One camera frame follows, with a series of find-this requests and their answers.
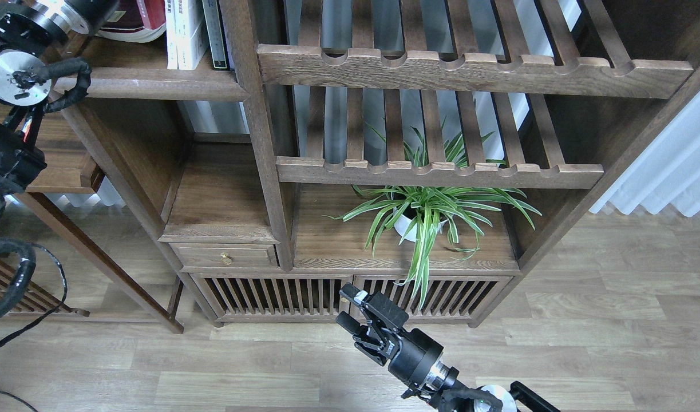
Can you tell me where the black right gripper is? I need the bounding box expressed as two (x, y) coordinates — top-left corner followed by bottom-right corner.
(336, 283), (445, 390)

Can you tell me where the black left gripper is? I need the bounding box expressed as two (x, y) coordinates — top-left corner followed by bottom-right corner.
(31, 1), (120, 35)

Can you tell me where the red book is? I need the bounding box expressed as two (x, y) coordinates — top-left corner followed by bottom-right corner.
(97, 1), (166, 43)

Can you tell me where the dark maroon book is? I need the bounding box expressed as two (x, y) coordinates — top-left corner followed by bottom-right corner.
(102, 1), (143, 30)

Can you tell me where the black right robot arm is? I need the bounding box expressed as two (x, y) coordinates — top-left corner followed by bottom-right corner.
(336, 283), (557, 411)

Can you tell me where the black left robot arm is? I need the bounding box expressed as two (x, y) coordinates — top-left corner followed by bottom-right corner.
(0, 1), (119, 217)

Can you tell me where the white plant pot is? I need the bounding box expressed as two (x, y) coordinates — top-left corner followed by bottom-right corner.
(394, 208), (448, 243)

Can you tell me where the white upright book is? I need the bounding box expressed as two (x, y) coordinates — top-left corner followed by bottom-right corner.
(175, 0), (208, 70)

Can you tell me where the grey-green upright book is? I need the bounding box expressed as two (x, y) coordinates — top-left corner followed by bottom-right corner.
(201, 1), (231, 70)

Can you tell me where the green spider plant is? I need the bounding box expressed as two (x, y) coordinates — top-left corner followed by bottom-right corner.
(327, 120), (543, 310)

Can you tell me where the wooden side table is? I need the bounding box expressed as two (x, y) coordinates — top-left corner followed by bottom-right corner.
(0, 97), (192, 334)

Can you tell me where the brass drawer knob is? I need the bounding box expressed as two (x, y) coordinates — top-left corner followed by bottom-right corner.
(220, 251), (233, 266)

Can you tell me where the dark wooden bookshelf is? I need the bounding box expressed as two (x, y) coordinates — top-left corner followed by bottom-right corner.
(62, 1), (700, 327)

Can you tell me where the white curtain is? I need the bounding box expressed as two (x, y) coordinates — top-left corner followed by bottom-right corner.
(590, 91), (700, 218)

